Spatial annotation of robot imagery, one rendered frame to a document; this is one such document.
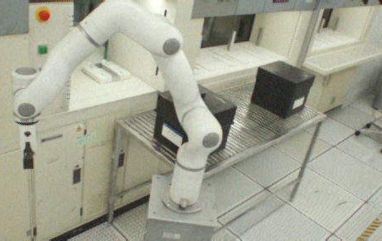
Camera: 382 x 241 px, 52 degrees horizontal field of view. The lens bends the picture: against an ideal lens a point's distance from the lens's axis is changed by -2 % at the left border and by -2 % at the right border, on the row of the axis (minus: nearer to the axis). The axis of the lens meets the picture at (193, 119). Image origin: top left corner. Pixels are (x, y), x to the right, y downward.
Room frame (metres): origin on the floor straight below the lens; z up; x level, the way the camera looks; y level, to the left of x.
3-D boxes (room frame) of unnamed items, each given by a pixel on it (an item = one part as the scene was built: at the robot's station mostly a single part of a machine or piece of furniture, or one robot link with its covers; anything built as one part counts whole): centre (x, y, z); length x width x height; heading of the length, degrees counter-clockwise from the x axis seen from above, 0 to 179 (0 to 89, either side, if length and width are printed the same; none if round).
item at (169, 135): (1.76, 0.00, 0.85); 0.28 x 0.28 x 0.17; 50
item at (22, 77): (1.05, 0.52, 1.26); 0.09 x 0.08 x 0.13; 26
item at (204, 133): (1.29, -0.04, 1.07); 0.19 x 0.12 x 0.24; 26
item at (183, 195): (1.32, -0.02, 0.85); 0.19 x 0.19 x 0.18
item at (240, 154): (2.16, -0.23, 0.38); 1.30 x 0.60 x 0.76; 141
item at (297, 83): (2.46, -0.53, 0.89); 0.29 x 0.29 x 0.25; 54
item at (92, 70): (2.16, 0.56, 0.89); 0.22 x 0.21 x 0.04; 51
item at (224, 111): (1.76, 0.00, 0.98); 0.29 x 0.29 x 0.13; 50
